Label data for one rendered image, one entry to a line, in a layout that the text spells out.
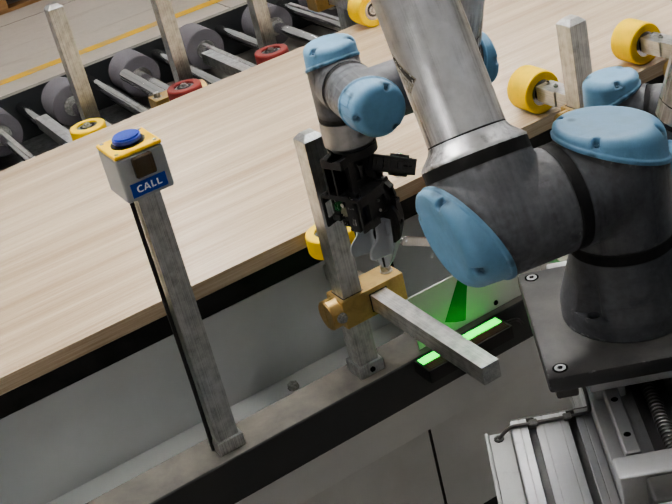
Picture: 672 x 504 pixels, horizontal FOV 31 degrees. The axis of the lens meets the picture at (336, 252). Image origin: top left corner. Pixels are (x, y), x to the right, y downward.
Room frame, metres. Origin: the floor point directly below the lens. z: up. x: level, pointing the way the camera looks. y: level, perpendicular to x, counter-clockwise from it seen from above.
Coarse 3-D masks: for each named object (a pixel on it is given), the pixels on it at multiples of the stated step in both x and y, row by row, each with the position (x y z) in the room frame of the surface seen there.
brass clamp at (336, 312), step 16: (368, 272) 1.66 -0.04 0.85; (400, 272) 1.64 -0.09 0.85; (368, 288) 1.61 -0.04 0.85; (400, 288) 1.63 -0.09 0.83; (320, 304) 1.61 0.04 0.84; (336, 304) 1.60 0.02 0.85; (352, 304) 1.60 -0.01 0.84; (368, 304) 1.61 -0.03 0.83; (336, 320) 1.58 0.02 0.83; (352, 320) 1.59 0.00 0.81
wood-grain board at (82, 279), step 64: (512, 0) 2.63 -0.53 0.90; (576, 0) 2.53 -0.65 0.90; (640, 0) 2.43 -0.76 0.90; (512, 64) 2.25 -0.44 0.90; (128, 128) 2.43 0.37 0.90; (192, 128) 2.34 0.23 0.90; (256, 128) 2.25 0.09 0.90; (0, 192) 2.25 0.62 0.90; (64, 192) 2.17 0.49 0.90; (192, 192) 2.02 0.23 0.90; (256, 192) 1.95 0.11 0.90; (0, 256) 1.95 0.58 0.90; (64, 256) 1.89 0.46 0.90; (128, 256) 1.83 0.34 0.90; (192, 256) 1.77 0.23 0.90; (256, 256) 1.72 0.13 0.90; (0, 320) 1.72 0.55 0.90; (64, 320) 1.66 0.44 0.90; (128, 320) 1.62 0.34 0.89; (0, 384) 1.54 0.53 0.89
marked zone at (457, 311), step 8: (456, 288) 1.67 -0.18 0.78; (464, 288) 1.68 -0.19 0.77; (456, 296) 1.67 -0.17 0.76; (464, 296) 1.68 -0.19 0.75; (456, 304) 1.67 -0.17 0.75; (464, 304) 1.68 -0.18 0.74; (448, 312) 1.66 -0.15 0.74; (456, 312) 1.67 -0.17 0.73; (464, 312) 1.68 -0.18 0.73; (448, 320) 1.66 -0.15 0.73; (456, 320) 1.67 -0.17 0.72; (464, 320) 1.68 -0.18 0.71
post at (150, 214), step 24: (144, 216) 1.49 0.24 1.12; (168, 216) 1.51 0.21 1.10; (144, 240) 1.50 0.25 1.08; (168, 240) 1.50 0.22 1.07; (168, 264) 1.50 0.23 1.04; (168, 288) 1.49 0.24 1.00; (168, 312) 1.50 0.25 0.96; (192, 312) 1.50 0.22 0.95; (192, 336) 1.50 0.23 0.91; (192, 360) 1.49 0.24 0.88; (192, 384) 1.50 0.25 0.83; (216, 384) 1.50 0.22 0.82; (216, 408) 1.50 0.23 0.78; (216, 432) 1.49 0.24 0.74; (240, 432) 1.50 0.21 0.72
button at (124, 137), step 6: (120, 132) 1.53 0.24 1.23; (126, 132) 1.52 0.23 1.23; (132, 132) 1.52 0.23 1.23; (138, 132) 1.52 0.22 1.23; (114, 138) 1.51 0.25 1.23; (120, 138) 1.50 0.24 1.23; (126, 138) 1.50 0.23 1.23; (132, 138) 1.50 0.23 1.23; (138, 138) 1.50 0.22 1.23; (114, 144) 1.50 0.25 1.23; (120, 144) 1.50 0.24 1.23; (126, 144) 1.50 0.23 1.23
